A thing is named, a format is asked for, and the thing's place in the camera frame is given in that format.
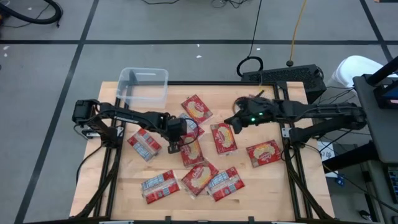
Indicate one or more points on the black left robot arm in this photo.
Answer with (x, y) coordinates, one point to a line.
(130, 116)

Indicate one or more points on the clear plastic bin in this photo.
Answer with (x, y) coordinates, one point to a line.
(143, 93)

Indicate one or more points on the white rounded object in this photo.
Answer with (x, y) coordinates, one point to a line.
(354, 70)

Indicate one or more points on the small blue object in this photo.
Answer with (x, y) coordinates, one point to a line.
(340, 180)

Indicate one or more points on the black metal table frame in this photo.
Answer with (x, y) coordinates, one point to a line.
(217, 83)

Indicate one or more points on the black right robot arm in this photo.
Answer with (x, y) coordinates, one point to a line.
(326, 110)

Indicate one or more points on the grey equipment cart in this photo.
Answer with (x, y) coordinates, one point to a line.
(382, 133)

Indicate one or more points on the black device with screen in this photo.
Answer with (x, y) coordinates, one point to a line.
(387, 93)

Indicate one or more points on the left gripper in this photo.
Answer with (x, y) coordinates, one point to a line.
(177, 129)

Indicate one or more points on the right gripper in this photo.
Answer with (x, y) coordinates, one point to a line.
(259, 112)

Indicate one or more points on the black computer case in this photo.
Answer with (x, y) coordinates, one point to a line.
(286, 76)

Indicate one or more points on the white paper sheet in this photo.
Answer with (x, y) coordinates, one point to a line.
(326, 154)

